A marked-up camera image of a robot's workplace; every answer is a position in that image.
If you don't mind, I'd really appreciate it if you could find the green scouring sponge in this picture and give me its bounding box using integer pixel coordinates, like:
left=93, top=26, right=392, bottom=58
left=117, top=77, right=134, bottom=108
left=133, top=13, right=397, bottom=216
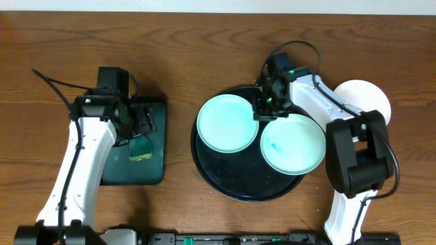
left=129, top=135, right=153, bottom=161

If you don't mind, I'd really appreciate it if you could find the mint plate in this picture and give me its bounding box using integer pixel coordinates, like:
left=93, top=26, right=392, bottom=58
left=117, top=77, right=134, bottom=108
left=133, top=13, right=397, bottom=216
left=196, top=94, right=260, bottom=154
left=260, top=114, right=326, bottom=176

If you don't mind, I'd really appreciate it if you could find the white plate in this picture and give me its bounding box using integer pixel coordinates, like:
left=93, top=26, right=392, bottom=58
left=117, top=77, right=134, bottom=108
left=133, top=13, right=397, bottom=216
left=334, top=80, right=392, bottom=125

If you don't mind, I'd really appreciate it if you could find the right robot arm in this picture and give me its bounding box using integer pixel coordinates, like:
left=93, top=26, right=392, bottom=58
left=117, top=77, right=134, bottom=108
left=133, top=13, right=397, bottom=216
left=253, top=65, right=400, bottom=244

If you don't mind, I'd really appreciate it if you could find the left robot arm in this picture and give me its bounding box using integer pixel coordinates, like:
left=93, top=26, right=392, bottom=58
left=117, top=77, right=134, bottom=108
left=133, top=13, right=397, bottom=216
left=14, top=95, right=166, bottom=244

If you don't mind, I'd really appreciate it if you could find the black rectangular water tray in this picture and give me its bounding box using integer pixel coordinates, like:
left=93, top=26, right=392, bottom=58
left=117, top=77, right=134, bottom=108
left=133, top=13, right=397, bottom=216
left=100, top=97, right=167, bottom=186

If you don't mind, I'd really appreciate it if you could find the black round tray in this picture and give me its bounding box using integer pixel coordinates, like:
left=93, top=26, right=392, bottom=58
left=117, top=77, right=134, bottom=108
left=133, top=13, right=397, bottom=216
left=190, top=84, right=307, bottom=203

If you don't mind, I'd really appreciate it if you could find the right black cable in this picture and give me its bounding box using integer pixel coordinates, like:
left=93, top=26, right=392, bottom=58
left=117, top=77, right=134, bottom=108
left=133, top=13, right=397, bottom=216
left=257, top=40, right=401, bottom=245

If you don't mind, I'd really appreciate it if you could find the black cable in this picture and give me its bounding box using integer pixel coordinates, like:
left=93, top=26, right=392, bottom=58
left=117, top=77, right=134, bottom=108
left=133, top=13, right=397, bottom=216
left=32, top=67, right=141, bottom=245
left=257, top=40, right=401, bottom=245

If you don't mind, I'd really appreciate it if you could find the left black cable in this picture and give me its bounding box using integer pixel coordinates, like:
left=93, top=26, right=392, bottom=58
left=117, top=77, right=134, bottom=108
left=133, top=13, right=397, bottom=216
left=32, top=67, right=141, bottom=245

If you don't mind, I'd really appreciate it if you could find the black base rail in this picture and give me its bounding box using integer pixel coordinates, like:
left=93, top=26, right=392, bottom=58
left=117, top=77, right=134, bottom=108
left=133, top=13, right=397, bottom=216
left=98, top=224, right=402, bottom=245

